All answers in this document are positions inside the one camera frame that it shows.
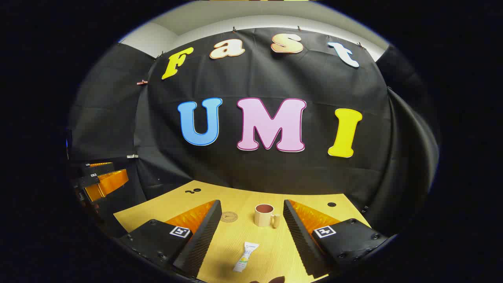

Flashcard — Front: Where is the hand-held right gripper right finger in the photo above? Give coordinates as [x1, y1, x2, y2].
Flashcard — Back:
[283, 199, 390, 279]

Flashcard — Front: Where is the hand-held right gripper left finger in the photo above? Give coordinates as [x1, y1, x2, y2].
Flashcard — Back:
[118, 199, 223, 278]

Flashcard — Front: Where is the white toothpaste tube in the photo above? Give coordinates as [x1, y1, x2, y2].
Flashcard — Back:
[233, 242, 260, 273]

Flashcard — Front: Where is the beige cup with brown inside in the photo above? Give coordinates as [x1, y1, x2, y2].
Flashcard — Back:
[254, 204, 281, 229]

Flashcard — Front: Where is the wooden desktop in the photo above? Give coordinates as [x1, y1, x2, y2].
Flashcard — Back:
[113, 180, 372, 283]

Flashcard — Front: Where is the black backdrop cloth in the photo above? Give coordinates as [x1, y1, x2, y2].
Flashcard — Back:
[67, 27, 441, 236]

